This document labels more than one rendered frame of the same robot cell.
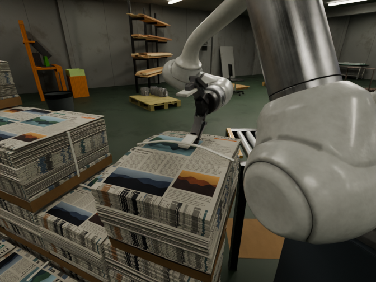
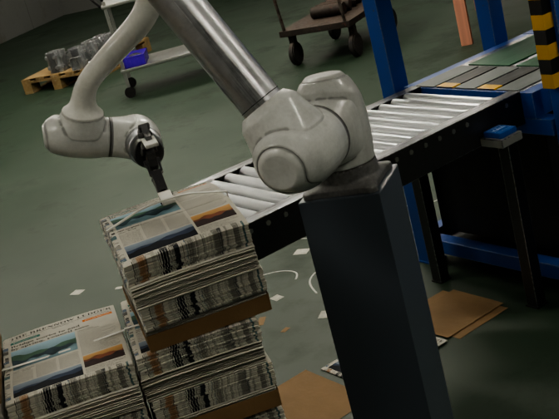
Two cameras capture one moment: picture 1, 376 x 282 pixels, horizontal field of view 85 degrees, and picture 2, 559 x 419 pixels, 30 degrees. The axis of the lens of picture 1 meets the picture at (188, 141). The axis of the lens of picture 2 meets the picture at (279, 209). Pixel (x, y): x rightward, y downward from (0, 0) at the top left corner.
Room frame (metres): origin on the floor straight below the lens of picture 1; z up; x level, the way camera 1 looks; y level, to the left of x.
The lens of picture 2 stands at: (-1.52, 1.07, 1.78)
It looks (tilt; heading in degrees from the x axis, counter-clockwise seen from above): 19 degrees down; 326
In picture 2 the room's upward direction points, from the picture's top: 15 degrees counter-clockwise
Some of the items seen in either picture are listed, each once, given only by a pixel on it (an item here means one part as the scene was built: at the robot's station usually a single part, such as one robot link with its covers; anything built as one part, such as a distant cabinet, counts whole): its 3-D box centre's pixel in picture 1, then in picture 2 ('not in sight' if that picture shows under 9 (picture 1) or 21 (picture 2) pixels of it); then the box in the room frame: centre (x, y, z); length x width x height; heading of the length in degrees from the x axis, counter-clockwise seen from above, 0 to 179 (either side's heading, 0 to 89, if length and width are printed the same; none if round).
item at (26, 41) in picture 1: (54, 61); not in sight; (6.95, 4.21, 1.03); 1.63 x 1.42 x 2.06; 33
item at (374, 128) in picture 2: not in sight; (383, 132); (1.16, -1.21, 0.77); 0.47 x 0.05 x 0.05; 178
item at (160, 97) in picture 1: (153, 97); not in sight; (5.64, 0.94, 0.19); 1.36 x 0.96 x 0.38; 34
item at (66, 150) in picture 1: (49, 153); not in sight; (0.76, 0.57, 0.95); 0.38 x 0.29 x 0.23; 156
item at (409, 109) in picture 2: not in sight; (423, 113); (1.15, -1.41, 0.77); 0.47 x 0.05 x 0.05; 178
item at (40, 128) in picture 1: (43, 125); not in sight; (0.77, 0.57, 1.06); 0.37 x 0.29 x 0.01; 156
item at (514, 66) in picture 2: not in sight; (527, 71); (1.13, -1.97, 0.75); 0.70 x 0.65 x 0.10; 88
